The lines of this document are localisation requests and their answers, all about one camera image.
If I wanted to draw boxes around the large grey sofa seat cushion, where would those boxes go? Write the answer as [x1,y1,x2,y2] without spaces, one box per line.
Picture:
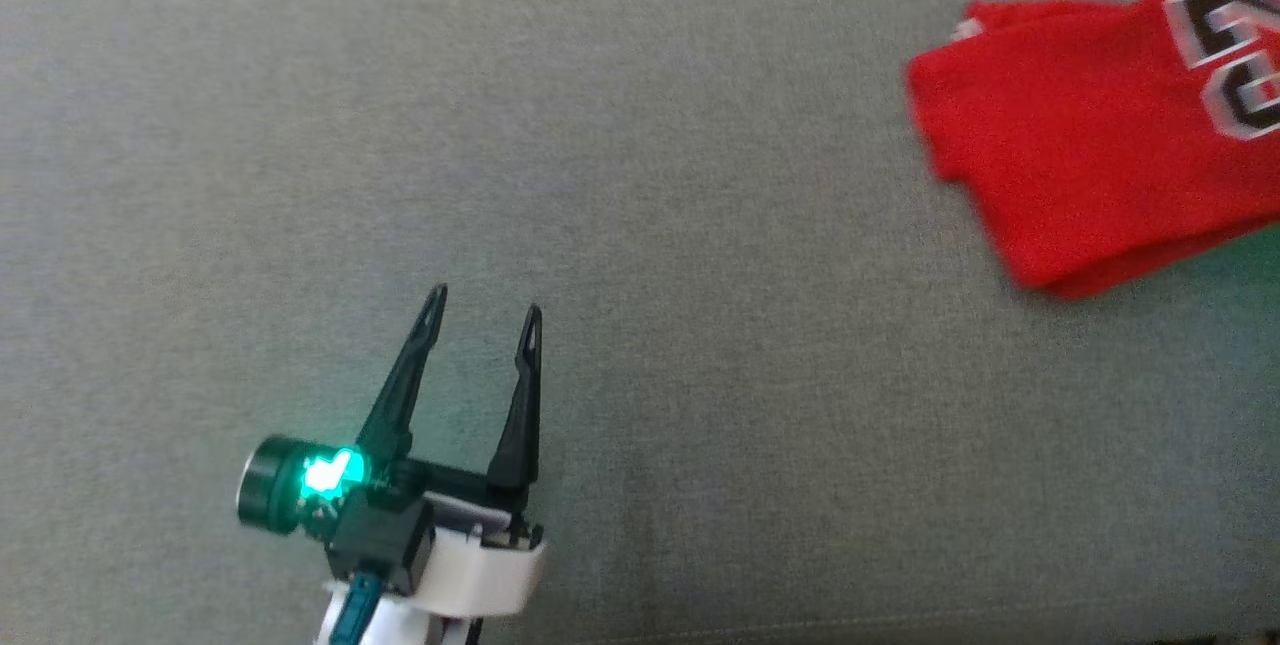
[0,0,1280,645]

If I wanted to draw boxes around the red and white sports jersey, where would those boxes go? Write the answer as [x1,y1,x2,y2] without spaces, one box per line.
[905,0,1280,301]

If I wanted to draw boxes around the teal left gripper cable plug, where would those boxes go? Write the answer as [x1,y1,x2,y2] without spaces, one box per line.
[325,573,386,645]

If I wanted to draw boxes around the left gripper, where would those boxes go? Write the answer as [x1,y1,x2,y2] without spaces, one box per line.
[236,283,548,621]

